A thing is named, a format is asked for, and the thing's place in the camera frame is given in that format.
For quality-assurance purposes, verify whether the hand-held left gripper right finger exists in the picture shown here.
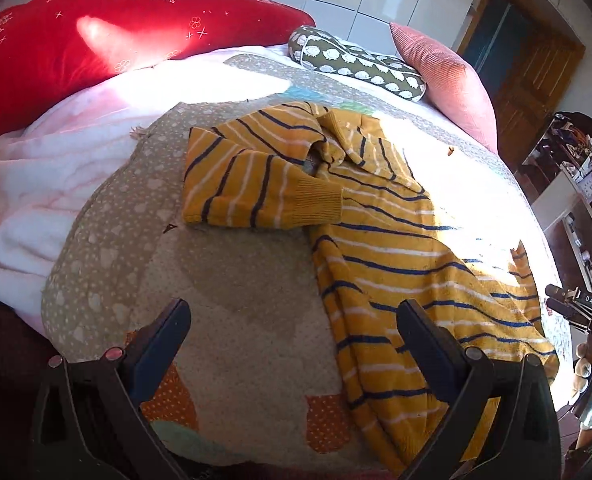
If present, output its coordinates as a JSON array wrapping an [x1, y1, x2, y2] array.
[[397, 299, 562, 480]]

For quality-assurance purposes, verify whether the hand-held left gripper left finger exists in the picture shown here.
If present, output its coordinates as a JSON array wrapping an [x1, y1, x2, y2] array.
[[30, 298, 193, 480]]

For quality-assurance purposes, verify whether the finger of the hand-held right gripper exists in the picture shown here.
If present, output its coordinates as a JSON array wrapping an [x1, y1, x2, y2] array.
[[546, 284, 592, 312], [546, 297, 587, 322]]

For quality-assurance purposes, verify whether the yellow striped sweater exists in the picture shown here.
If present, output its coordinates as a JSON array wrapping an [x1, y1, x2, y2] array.
[[182, 101, 560, 476]]

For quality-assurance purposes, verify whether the person's right hand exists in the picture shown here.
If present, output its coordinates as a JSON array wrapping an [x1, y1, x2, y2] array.
[[570, 342, 592, 406]]

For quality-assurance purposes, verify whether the cluttered white shelf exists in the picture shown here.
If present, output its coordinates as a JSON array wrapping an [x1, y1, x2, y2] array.
[[520, 110, 592, 301]]

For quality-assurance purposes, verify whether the beige heart patterned bedspread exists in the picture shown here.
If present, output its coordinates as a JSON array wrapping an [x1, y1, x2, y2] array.
[[41, 52, 576, 471]]

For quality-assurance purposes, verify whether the pink fleece blanket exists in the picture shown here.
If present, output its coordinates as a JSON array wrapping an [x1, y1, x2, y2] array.
[[0, 45, 297, 306]]

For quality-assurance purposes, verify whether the brown wooden door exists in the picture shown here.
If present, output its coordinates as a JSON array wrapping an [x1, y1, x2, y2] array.
[[458, 0, 586, 171]]

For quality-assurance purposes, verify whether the green hedgehog print pillow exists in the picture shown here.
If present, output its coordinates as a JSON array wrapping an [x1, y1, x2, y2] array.
[[288, 25, 427, 102]]

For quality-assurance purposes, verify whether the red embroidered quilt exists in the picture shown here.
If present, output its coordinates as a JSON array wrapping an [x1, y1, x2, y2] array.
[[0, 0, 317, 138]]

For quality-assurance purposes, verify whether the white bed sheet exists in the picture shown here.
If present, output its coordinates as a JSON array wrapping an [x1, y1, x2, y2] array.
[[216, 35, 496, 153]]

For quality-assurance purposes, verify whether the pink corduroy pillow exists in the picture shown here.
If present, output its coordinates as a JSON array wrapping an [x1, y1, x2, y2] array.
[[390, 21, 499, 155]]

